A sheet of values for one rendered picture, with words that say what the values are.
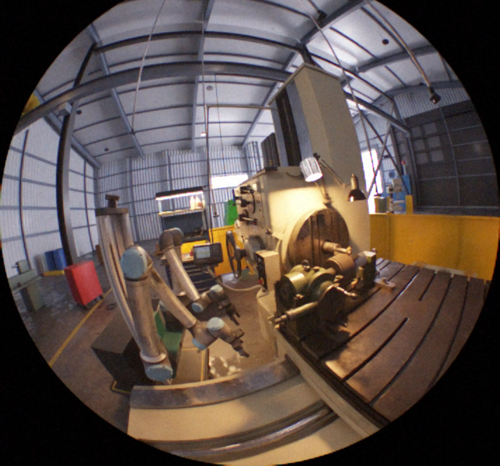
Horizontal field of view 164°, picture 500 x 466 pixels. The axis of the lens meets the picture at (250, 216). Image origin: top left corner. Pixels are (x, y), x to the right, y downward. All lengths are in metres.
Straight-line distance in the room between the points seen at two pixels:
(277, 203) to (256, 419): 1.28
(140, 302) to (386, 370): 1.04
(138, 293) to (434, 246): 3.24
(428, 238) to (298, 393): 2.63
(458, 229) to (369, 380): 2.46
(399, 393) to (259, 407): 0.64
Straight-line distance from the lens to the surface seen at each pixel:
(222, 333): 1.02
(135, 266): 0.76
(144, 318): 0.86
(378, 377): 0.82
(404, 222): 3.13
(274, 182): 1.17
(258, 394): 1.10
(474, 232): 2.96
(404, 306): 1.20
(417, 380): 0.86
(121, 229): 1.35
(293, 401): 1.06
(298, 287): 0.86
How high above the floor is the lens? 1.68
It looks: 4 degrees down
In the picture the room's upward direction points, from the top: 8 degrees counter-clockwise
